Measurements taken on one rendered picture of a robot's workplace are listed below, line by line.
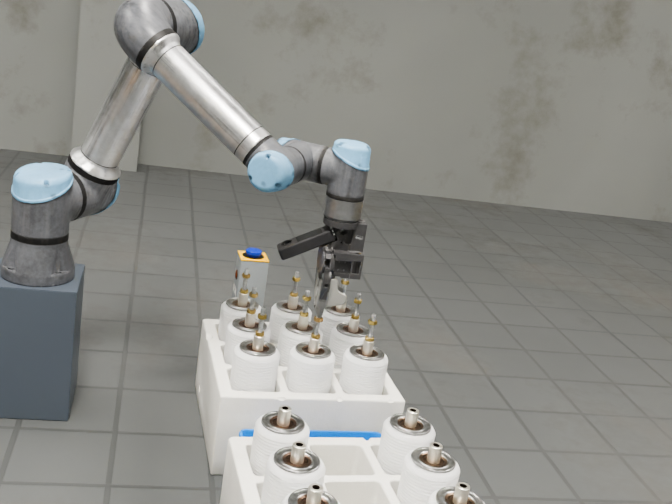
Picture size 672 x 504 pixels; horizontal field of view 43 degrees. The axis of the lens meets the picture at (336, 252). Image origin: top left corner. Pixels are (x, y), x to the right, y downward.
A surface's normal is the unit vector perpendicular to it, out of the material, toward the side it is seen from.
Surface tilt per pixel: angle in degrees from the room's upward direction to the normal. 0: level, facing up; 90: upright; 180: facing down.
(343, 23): 90
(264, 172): 90
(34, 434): 0
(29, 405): 90
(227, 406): 90
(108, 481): 0
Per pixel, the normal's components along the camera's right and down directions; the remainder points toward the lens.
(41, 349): 0.18, 0.32
